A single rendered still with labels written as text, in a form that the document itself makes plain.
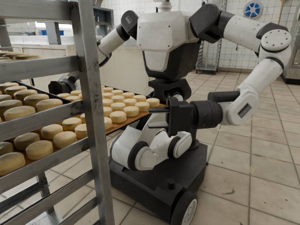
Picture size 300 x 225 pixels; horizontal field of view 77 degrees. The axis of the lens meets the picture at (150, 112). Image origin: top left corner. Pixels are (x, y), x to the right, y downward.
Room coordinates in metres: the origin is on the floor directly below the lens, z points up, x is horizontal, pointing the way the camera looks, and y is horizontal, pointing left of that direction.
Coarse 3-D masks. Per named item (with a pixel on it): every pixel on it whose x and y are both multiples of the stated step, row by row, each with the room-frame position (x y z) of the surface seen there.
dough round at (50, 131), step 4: (56, 124) 0.45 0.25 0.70; (44, 128) 0.43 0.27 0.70; (48, 128) 0.43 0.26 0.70; (52, 128) 0.43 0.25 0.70; (56, 128) 0.43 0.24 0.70; (60, 128) 0.43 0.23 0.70; (44, 132) 0.41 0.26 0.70; (48, 132) 0.41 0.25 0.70; (52, 132) 0.41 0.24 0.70; (56, 132) 0.42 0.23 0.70; (60, 132) 0.42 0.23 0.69; (44, 136) 0.41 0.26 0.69; (48, 136) 0.41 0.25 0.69; (52, 136) 0.41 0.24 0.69
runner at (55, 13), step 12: (0, 0) 0.30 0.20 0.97; (12, 0) 0.31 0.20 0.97; (24, 0) 0.32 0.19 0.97; (36, 0) 0.34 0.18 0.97; (48, 0) 0.35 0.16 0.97; (60, 0) 0.37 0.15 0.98; (0, 12) 0.30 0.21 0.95; (12, 12) 0.31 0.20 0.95; (24, 12) 0.32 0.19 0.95; (36, 12) 0.33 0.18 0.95; (48, 12) 0.35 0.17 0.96; (60, 12) 0.36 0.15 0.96
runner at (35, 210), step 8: (80, 176) 0.35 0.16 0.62; (88, 176) 0.37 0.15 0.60; (72, 184) 0.34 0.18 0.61; (80, 184) 0.35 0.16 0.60; (56, 192) 0.31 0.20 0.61; (64, 192) 0.32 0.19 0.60; (72, 192) 0.33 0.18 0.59; (40, 200) 0.28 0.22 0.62; (48, 200) 0.29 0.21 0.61; (56, 200) 0.30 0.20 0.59; (32, 208) 0.27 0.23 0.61; (40, 208) 0.28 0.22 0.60; (48, 208) 0.29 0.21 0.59; (16, 216) 0.25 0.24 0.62; (24, 216) 0.26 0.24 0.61; (32, 216) 0.27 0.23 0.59; (8, 224) 0.24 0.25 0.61; (16, 224) 0.25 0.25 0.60; (24, 224) 0.25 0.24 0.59
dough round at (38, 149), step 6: (30, 144) 0.35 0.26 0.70; (36, 144) 0.35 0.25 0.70; (42, 144) 0.35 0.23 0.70; (48, 144) 0.35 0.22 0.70; (30, 150) 0.33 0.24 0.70; (36, 150) 0.33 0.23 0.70; (42, 150) 0.33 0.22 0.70; (48, 150) 0.34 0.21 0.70; (30, 156) 0.32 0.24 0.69; (36, 156) 0.32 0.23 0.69; (42, 156) 0.33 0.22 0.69
